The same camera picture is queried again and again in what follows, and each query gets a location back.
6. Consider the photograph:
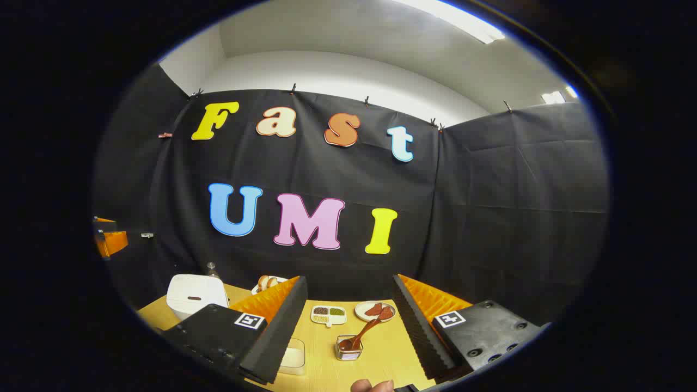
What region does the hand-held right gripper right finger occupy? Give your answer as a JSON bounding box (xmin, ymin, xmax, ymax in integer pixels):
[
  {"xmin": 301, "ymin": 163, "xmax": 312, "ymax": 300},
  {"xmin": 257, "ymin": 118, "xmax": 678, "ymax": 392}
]
[{"xmin": 392, "ymin": 274, "xmax": 545, "ymax": 381}]

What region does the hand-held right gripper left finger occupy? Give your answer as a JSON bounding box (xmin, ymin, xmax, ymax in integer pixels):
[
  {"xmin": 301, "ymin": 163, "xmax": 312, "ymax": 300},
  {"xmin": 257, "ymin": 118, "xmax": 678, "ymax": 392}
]
[{"xmin": 163, "ymin": 275, "xmax": 309, "ymax": 385}]

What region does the brown wooden spoon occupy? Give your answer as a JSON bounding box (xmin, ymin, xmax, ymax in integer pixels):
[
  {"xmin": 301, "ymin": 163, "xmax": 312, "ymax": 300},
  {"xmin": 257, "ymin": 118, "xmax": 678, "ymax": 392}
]
[{"xmin": 339, "ymin": 313, "xmax": 388, "ymax": 352}]

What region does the metal wire chopstick holder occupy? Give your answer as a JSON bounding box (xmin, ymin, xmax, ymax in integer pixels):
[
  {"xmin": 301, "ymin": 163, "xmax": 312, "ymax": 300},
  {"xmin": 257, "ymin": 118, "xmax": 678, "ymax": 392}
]
[{"xmin": 335, "ymin": 335, "xmax": 364, "ymax": 362}]

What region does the white rice cooker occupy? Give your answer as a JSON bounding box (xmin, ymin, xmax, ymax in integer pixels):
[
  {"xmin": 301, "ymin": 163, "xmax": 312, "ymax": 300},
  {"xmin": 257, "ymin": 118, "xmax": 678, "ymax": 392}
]
[{"xmin": 166, "ymin": 274, "xmax": 229, "ymax": 322}]

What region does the clear plastic rice container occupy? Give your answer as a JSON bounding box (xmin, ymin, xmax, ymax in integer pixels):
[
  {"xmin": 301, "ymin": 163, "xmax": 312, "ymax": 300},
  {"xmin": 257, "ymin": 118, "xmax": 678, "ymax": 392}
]
[{"xmin": 278, "ymin": 338, "xmax": 307, "ymax": 376}]

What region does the white divided dish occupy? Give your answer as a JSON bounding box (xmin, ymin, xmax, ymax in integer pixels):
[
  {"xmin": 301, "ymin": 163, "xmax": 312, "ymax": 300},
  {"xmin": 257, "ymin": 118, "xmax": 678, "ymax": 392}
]
[{"xmin": 310, "ymin": 305, "xmax": 347, "ymax": 328}]

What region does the white toaster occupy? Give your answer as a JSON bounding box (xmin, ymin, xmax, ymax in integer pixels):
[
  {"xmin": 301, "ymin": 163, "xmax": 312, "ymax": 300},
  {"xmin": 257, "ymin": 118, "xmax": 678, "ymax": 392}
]
[{"xmin": 252, "ymin": 277, "xmax": 289, "ymax": 295}]

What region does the white round plate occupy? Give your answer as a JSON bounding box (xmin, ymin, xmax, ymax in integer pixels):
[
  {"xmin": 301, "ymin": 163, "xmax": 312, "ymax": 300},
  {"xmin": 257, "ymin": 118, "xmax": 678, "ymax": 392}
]
[{"xmin": 354, "ymin": 301, "xmax": 396, "ymax": 323}]

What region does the black backdrop cloth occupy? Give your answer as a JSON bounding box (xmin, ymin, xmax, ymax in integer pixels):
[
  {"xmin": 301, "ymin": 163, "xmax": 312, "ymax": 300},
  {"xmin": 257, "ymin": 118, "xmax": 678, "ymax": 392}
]
[{"xmin": 93, "ymin": 63, "xmax": 609, "ymax": 327}]

